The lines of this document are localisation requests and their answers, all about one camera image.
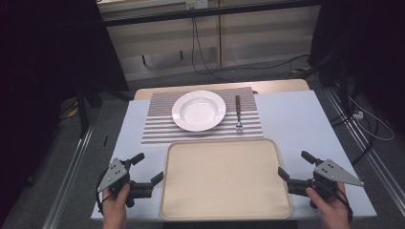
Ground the metal floor rail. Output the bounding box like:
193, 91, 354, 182
41, 122, 96, 229
324, 88, 405, 218

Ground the white wall outlet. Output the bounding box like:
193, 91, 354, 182
185, 0, 209, 10

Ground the beige tray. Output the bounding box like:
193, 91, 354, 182
159, 137, 294, 222

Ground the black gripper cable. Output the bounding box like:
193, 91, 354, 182
333, 184, 354, 223
95, 171, 113, 215

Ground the black curtain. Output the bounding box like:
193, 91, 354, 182
0, 0, 130, 223
307, 0, 405, 135

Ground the white deep plate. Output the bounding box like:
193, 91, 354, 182
171, 90, 227, 133

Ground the beige cabinet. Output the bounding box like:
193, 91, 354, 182
96, 0, 322, 82

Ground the black floor cable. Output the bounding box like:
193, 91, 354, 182
329, 104, 380, 166

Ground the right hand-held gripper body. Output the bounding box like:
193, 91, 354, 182
286, 158, 365, 210

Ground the person's right hand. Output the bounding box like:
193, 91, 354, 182
305, 181, 352, 229

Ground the fork with brown handle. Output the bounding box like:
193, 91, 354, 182
234, 94, 245, 135

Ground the white cable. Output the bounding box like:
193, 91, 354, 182
347, 94, 395, 142

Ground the person's left hand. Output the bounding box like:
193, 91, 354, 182
101, 182, 132, 229

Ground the black metal stand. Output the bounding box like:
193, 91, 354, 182
297, 51, 352, 111
75, 80, 135, 138

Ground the striped placemat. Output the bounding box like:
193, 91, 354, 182
140, 86, 265, 145

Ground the long black hanging cable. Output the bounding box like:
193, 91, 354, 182
190, 7, 312, 82

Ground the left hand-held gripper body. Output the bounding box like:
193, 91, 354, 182
96, 157, 154, 209

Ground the white table board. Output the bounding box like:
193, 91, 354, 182
90, 90, 378, 222

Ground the wooden table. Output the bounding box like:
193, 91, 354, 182
133, 78, 311, 101

